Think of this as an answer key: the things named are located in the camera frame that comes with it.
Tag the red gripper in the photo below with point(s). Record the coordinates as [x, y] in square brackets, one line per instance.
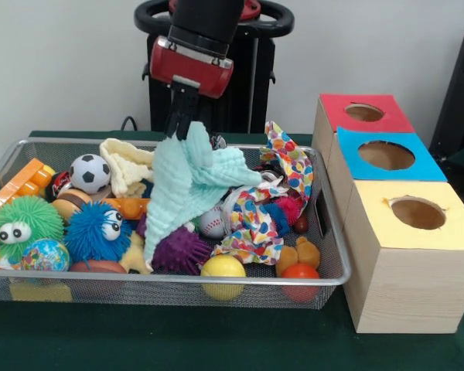
[193, 69]

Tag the mint green cloth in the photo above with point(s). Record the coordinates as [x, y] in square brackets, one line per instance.
[178, 185]

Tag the cream waffle cloth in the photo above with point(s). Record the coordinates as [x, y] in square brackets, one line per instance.
[127, 166]

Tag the polka dot cloth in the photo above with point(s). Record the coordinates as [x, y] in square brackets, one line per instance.
[255, 224]

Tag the orange ladder-shaped block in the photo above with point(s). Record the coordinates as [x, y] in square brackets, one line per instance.
[19, 181]

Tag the wooden three-hole box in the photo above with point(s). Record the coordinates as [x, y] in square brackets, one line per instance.
[406, 290]

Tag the small soccer ball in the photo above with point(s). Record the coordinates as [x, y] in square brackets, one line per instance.
[89, 174]

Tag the purple knobbly toy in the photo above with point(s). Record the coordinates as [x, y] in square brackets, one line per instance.
[178, 251]

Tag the blue spiky ball with eyes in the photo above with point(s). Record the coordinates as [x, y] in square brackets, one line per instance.
[89, 235]

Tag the yellow ball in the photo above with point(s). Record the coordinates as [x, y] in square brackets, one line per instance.
[223, 270]

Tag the green spiky ball with eyes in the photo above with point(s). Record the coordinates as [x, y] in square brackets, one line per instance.
[23, 220]

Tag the globe print ball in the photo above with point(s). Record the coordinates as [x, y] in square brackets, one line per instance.
[44, 255]

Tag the red orange ball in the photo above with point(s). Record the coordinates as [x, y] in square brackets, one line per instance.
[301, 276]

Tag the dark green tablecloth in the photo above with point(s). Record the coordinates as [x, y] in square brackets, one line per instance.
[178, 340]

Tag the black panel stand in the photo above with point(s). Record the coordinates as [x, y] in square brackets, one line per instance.
[456, 96]

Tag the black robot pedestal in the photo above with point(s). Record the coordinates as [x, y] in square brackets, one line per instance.
[247, 77]

